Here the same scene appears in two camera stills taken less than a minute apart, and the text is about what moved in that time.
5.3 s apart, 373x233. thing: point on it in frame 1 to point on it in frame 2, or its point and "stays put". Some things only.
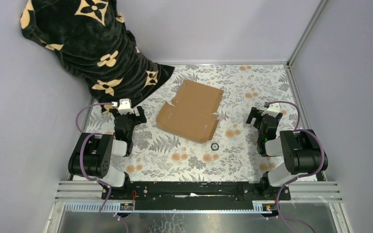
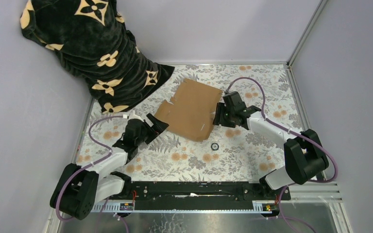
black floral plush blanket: x=93 y=37 stays put
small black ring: x=214 y=149 stays put
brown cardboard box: x=194 y=117 stays put
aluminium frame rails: x=322 y=191 stays put
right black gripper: x=255 y=113 to x=218 y=120
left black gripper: x=142 y=117 to x=158 y=126
